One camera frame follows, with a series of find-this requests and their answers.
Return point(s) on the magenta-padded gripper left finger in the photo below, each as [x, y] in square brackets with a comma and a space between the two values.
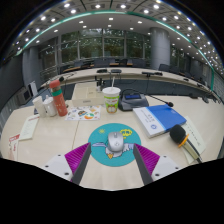
[73, 160]

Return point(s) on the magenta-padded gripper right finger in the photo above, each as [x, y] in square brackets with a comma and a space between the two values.
[151, 161]

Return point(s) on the silver grey computer mouse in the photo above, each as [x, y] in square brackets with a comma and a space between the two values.
[115, 141]

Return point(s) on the round teal cartoon mouse pad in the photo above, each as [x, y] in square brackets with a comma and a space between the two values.
[100, 136]

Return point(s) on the blue and white book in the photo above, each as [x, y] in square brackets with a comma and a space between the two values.
[160, 120]

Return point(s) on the colourful sticker sheet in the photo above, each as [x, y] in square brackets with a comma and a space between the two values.
[83, 113]

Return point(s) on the white paper booklet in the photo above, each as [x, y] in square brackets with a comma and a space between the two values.
[196, 135]

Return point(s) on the white printed sheet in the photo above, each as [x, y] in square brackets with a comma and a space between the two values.
[29, 127]

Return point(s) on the white lidded mug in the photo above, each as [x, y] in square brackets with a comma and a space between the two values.
[50, 107]

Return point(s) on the red bottle with green band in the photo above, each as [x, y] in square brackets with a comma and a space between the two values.
[60, 101]

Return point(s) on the grey desk microphone console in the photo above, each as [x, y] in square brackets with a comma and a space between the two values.
[133, 101]

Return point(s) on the tall white cup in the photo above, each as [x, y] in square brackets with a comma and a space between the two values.
[39, 106]

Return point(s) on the white open box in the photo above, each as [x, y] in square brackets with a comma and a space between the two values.
[86, 95]

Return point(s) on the paper drink cup with straw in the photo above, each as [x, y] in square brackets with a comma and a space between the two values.
[111, 100]

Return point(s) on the long curved conference desk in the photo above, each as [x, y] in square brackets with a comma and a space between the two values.
[133, 75]

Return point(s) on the dark office chairs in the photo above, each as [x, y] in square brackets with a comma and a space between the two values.
[103, 62]

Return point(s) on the ceiling lights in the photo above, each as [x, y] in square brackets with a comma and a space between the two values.
[123, 6]

